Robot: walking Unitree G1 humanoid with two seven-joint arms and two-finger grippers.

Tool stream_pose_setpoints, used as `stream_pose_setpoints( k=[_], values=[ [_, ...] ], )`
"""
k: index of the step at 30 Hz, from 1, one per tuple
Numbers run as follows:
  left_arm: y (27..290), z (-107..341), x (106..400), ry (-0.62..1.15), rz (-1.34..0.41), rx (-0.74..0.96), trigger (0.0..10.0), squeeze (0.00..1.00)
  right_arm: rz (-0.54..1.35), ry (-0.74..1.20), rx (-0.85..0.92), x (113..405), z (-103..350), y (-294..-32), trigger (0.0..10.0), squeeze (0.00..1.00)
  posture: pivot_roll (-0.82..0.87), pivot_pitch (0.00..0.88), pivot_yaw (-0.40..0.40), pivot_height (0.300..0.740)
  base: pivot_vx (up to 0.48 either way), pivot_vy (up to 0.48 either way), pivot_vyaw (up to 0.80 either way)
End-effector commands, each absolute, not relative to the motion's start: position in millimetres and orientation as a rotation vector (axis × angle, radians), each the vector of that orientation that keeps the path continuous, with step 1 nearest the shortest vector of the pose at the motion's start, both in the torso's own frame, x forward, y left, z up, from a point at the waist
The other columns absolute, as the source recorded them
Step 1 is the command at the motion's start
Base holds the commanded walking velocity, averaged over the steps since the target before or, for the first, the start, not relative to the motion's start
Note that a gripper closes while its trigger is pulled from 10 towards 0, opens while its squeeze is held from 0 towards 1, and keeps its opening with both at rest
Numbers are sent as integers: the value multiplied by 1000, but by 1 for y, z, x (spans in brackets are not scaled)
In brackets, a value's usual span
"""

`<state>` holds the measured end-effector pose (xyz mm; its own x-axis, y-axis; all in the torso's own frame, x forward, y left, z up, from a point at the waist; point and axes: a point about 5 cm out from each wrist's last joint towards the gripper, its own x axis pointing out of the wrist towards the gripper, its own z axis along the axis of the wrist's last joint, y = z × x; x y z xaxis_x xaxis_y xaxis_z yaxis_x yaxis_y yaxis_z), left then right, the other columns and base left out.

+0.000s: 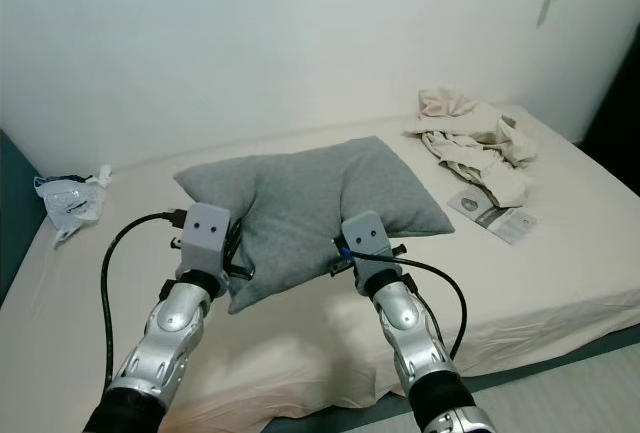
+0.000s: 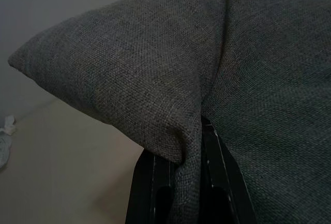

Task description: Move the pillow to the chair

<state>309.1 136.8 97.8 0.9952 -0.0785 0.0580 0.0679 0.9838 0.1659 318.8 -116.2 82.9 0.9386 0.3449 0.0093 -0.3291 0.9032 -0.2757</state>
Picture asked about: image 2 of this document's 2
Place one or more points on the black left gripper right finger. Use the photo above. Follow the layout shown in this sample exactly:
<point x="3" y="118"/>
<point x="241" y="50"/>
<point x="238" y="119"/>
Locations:
<point x="219" y="187"/>

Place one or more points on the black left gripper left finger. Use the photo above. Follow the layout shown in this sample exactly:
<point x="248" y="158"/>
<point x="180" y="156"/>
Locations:
<point x="150" y="193"/>

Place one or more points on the grey woven fabric pillow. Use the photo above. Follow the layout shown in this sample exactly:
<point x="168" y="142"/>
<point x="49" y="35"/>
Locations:
<point x="155" y="66"/>

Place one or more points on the white sneaker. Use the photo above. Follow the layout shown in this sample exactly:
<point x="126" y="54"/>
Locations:
<point x="3" y="149"/>

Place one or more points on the white crumpled sock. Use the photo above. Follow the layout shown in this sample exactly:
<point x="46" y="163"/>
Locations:
<point x="9" y="124"/>

